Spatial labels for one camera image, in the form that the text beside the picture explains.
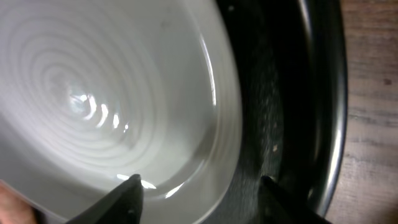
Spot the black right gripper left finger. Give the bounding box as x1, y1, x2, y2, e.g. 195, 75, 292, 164
67, 174, 144, 224

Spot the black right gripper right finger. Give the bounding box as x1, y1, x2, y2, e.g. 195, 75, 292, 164
259, 176, 331, 224

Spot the grey ceramic plate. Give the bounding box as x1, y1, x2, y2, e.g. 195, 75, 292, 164
1, 0, 243, 223

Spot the round black serving tray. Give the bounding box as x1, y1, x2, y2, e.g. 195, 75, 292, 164
206, 0, 348, 223

